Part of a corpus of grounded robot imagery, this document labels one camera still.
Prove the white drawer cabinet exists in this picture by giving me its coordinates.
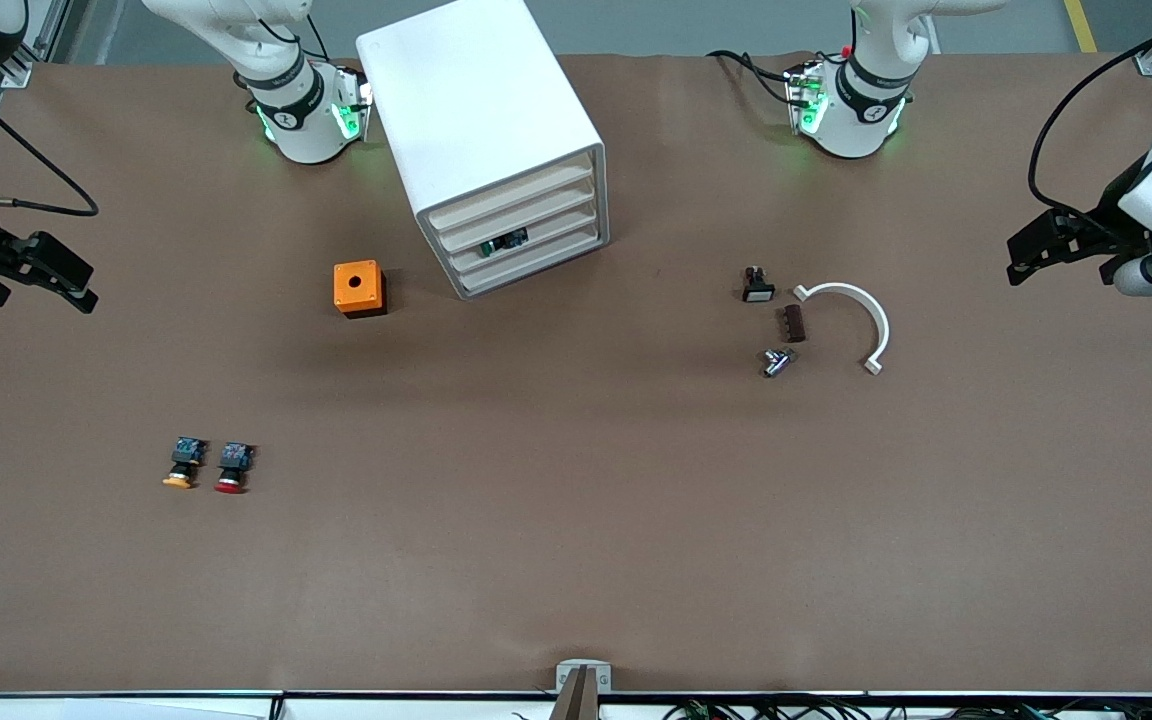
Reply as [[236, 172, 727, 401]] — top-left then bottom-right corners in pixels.
[[356, 0, 609, 301]]

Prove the metal base connector block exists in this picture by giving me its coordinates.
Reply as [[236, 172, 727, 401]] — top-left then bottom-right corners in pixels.
[[334, 65, 374, 143], [786, 62, 829, 136]]

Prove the orange box with hole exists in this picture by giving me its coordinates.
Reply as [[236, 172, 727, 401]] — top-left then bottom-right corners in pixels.
[[333, 260, 388, 319]]

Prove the brown camera post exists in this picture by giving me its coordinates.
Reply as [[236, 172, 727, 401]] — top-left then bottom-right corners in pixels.
[[548, 667, 602, 720]]

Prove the black base cable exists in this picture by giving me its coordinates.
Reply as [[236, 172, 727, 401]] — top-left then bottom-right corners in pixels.
[[706, 50, 797, 106]]

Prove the white half-ring clamp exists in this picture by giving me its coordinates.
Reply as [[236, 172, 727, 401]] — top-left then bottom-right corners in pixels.
[[793, 282, 891, 377]]

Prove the white plastic drawer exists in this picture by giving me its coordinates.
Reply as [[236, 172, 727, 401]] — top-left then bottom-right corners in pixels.
[[451, 218, 607, 296], [442, 196, 603, 273], [426, 152, 599, 234], [434, 174, 601, 253]]

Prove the yellow mushroom push button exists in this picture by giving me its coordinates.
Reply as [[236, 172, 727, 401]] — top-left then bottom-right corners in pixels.
[[163, 437, 209, 490]]

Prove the red mushroom push button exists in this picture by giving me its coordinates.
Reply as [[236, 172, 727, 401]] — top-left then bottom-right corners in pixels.
[[214, 442, 257, 495]]

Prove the grey metal edge bracket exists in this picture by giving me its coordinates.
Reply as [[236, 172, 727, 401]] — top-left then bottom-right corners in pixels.
[[556, 660, 612, 693]]

